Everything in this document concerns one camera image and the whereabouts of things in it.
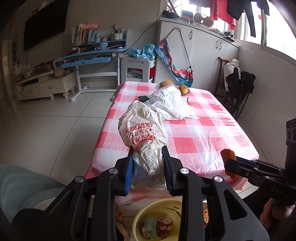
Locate red snack bag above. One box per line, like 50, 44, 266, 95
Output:
157, 216, 173, 240

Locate white plastic bag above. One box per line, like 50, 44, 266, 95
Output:
118, 100, 168, 189

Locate clear plastic bottle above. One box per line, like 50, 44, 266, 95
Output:
149, 82, 187, 106

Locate dark green small packet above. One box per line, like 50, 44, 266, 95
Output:
138, 95, 150, 102

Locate yellow plastic trash basin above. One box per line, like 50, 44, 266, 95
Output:
132, 198, 182, 240

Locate person's right hand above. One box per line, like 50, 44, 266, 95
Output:
259, 198, 295, 229

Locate red white checkered tablecloth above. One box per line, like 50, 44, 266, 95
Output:
85, 81, 259, 190

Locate black folded clothes on chair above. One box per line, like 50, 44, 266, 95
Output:
225, 67, 257, 121

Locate dark wooden chair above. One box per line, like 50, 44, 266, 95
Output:
214, 57, 240, 106

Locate white cloth on table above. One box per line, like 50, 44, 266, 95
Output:
149, 92, 199, 121

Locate right orange fruit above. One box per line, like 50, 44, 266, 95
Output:
178, 84, 190, 95

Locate orange fruit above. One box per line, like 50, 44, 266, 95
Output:
159, 80, 171, 87
178, 84, 190, 95

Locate colourful hanging fabric bag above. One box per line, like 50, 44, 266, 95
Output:
154, 39, 194, 87

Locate left orange fruit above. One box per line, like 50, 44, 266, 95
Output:
159, 80, 171, 87

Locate white tv cabinet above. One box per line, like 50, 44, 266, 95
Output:
13, 71, 76, 102

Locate white plastic stool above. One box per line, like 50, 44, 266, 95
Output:
120, 57, 156, 83

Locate pink kettlebell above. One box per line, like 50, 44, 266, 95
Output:
53, 59, 65, 78

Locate blue children's study desk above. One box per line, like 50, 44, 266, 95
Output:
58, 30, 129, 102

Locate light blue crumpled cloth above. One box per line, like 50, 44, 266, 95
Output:
127, 44, 156, 61

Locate black hanging jacket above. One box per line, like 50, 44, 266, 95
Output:
227, 0, 269, 37

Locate red hanging garment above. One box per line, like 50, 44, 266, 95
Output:
210, 0, 236, 30

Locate white pen holder cup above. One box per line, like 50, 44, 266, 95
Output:
111, 29, 123, 40

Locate row of books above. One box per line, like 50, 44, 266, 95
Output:
71, 24, 89, 47

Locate white wall cabinet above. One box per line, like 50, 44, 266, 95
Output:
158, 18, 239, 93

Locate black power cable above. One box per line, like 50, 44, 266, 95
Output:
91, 21, 194, 75

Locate black wall television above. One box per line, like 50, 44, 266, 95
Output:
23, 0, 69, 51

